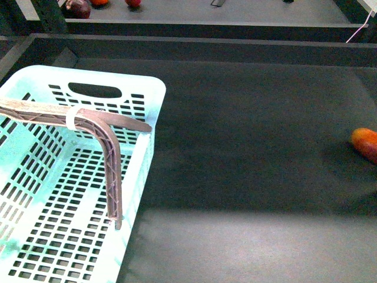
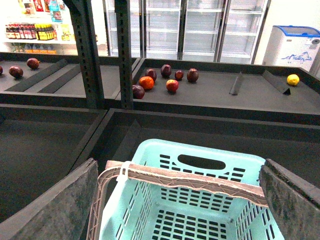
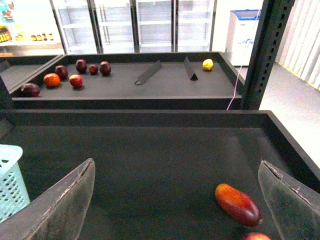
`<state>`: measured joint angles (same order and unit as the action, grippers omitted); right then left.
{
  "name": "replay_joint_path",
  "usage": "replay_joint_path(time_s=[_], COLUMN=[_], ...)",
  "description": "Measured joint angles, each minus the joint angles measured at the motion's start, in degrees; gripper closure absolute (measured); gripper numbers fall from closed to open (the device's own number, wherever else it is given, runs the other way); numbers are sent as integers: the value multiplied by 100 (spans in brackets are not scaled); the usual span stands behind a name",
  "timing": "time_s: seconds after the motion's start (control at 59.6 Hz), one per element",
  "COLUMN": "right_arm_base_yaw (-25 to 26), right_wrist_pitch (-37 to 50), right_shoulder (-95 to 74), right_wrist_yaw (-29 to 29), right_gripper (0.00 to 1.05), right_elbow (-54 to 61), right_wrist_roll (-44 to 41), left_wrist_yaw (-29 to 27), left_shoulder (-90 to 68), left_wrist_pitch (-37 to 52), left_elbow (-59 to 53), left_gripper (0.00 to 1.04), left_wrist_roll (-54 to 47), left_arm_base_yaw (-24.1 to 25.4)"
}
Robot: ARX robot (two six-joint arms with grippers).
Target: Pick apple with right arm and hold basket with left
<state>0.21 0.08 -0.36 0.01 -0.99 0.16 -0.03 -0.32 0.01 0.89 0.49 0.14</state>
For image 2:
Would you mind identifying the grey metal upright post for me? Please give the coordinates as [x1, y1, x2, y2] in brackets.
[114, 0, 133, 110]
[64, 0, 105, 109]

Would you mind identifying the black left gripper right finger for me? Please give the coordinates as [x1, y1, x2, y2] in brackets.
[259, 159, 320, 240]

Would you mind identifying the dark red apple front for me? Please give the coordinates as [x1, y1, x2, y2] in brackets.
[132, 84, 145, 100]

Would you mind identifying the black tray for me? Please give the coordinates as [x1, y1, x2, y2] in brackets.
[0, 104, 106, 221]
[0, 51, 141, 109]
[74, 108, 320, 186]
[133, 58, 320, 125]

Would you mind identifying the small dark red apple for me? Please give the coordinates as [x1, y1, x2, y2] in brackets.
[174, 70, 184, 81]

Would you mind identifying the shelf with sauce bottles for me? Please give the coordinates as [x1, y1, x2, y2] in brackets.
[0, 0, 78, 55]

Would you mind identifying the orange fruit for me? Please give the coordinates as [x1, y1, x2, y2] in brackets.
[138, 76, 155, 91]

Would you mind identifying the light blue plastic basket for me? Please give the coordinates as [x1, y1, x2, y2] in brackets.
[99, 139, 283, 240]

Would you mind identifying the white zip tie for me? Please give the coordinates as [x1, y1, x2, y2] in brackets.
[116, 161, 132, 184]

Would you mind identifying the black lower left tray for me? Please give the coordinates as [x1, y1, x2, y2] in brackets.
[0, 104, 106, 221]

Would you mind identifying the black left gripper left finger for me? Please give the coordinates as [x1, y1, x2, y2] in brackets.
[0, 158, 98, 240]

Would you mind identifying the yellow lemon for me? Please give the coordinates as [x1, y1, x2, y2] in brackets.
[286, 74, 300, 86]

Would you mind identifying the white chest freezer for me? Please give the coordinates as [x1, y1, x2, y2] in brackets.
[262, 25, 320, 71]

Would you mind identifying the glass door refrigerator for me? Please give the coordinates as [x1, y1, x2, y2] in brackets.
[102, 0, 272, 65]

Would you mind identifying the black upper right tray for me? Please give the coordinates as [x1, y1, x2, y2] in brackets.
[133, 58, 320, 125]

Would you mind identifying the red yellow apple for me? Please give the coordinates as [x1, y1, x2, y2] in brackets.
[166, 79, 179, 93]

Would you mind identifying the black lower right tray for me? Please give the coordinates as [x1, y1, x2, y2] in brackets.
[74, 108, 320, 186]

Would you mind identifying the brown basket handle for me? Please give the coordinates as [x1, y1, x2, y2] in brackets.
[86, 160, 268, 240]

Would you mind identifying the black upper left tray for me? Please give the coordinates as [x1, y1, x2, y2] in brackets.
[0, 51, 141, 109]

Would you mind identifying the black shelf divider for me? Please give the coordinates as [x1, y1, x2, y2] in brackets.
[4, 59, 68, 92]
[262, 70, 291, 96]
[229, 72, 244, 96]
[38, 64, 81, 94]

